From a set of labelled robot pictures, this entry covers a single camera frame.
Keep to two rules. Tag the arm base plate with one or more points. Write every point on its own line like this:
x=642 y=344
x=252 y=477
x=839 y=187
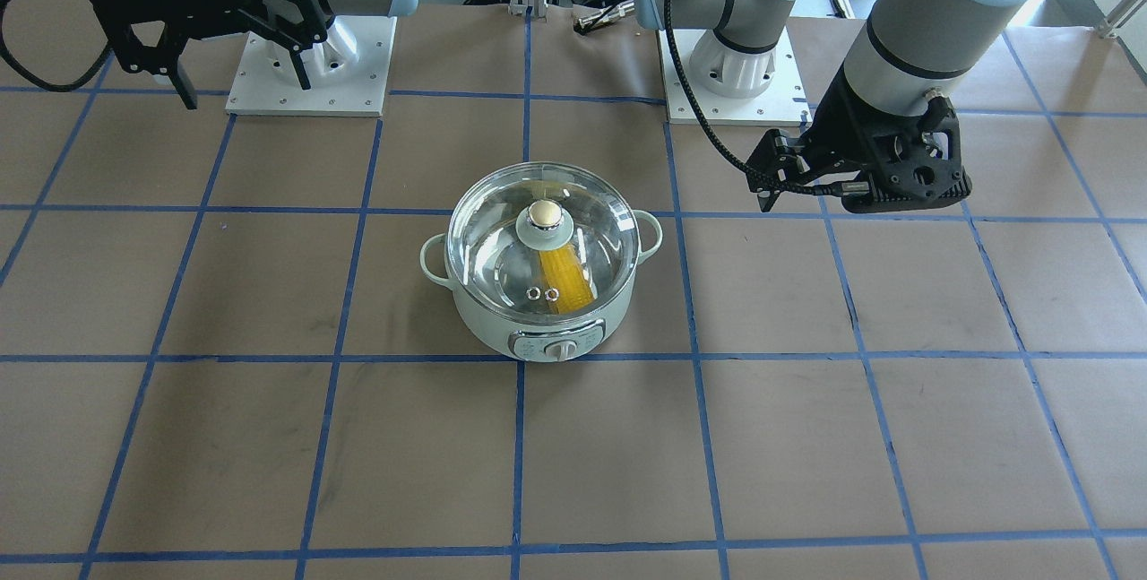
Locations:
x=348 y=73
x=740 y=89

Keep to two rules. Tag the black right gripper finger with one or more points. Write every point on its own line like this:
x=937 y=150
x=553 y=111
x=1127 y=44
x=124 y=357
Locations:
x=294 y=25
x=117 y=18

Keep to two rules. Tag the yellow corn cob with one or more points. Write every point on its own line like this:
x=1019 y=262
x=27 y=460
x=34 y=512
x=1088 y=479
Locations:
x=565 y=286

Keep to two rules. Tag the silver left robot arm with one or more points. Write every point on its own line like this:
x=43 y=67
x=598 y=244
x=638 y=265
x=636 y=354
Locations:
x=903 y=49

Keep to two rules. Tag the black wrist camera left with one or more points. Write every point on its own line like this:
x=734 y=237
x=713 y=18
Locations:
x=907 y=162

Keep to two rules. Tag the pale green electric pot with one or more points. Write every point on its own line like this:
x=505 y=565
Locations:
x=557 y=342

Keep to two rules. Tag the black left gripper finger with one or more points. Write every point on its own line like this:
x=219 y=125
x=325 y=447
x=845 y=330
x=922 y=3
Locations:
x=777 y=157

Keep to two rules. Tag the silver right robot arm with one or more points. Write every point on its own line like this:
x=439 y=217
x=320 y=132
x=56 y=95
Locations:
x=301 y=57

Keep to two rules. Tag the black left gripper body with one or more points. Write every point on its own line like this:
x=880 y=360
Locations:
x=847 y=127

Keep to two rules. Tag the glass pot lid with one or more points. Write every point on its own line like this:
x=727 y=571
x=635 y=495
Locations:
x=508 y=217

